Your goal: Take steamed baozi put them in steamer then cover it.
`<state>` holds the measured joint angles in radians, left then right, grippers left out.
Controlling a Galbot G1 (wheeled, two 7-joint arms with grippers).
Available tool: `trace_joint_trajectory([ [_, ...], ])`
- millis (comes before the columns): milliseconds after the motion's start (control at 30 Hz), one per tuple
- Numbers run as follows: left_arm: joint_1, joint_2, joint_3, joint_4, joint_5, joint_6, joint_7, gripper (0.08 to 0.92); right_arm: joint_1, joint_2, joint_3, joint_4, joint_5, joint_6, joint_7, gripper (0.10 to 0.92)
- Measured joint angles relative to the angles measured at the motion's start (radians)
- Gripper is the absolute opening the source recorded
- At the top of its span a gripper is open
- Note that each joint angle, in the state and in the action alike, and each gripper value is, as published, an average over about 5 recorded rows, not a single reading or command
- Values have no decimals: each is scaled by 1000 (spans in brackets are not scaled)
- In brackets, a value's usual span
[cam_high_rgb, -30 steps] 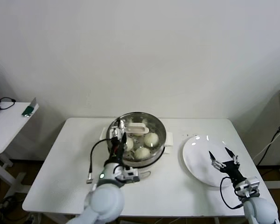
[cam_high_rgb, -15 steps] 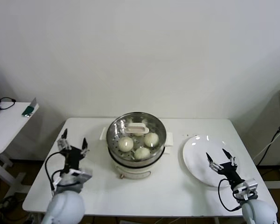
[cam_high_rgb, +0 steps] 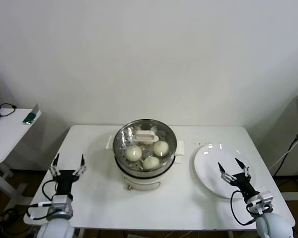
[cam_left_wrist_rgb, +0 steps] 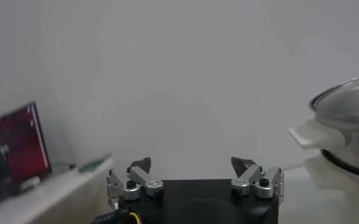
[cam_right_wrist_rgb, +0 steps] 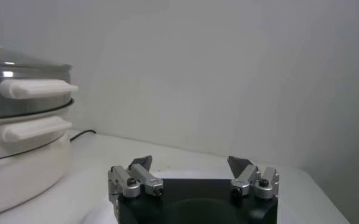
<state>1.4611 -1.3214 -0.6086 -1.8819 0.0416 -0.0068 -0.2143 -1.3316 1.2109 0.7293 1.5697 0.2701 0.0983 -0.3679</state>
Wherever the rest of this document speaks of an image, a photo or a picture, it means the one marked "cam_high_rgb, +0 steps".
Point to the white floor power strip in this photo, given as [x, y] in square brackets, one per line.
[5, 216]

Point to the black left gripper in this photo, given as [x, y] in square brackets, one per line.
[64, 183]

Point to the white electric cooking pot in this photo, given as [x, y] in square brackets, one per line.
[141, 182]

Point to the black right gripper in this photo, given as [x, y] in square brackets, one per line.
[245, 186]

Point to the white side table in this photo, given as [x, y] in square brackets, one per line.
[10, 134]

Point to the white steamed baozi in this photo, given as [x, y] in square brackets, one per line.
[147, 143]
[151, 163]
[161, 148]
[133, 153]

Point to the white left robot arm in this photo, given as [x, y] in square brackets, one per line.
[57, 225]

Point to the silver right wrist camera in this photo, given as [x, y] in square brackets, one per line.
[262, 200]

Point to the stainless steel steamer basket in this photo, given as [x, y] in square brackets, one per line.
[180, 148]

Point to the white round plate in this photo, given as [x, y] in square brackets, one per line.
[208, 158]

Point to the round glass pot lid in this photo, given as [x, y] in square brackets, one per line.
[145, 136]

